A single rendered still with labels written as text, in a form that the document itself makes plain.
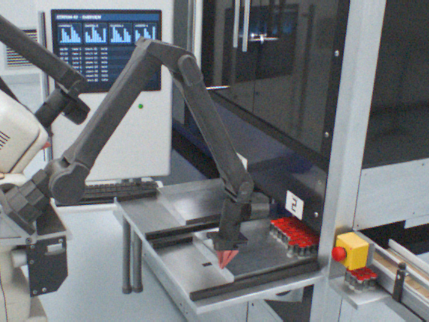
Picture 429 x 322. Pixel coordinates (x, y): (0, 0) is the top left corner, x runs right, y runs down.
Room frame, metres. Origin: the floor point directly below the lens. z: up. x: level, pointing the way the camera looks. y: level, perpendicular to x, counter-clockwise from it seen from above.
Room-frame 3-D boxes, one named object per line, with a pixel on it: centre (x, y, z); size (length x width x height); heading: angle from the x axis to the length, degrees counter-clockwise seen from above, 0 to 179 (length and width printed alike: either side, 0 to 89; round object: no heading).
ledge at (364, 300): (1.43, -0.43, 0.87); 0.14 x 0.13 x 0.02; 117
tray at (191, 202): (1.89, -0.01, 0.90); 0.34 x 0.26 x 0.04; 117
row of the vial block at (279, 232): (1.63, -0.23, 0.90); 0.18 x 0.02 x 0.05; 28
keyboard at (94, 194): (2.08, 0.40, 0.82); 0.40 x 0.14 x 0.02; 106
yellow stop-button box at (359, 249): (1.42, -0.39, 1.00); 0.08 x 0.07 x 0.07; 117
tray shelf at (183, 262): (1.71, -0.03, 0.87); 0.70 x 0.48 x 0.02; 27
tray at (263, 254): (1.59, -0.16, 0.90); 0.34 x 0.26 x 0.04; 118
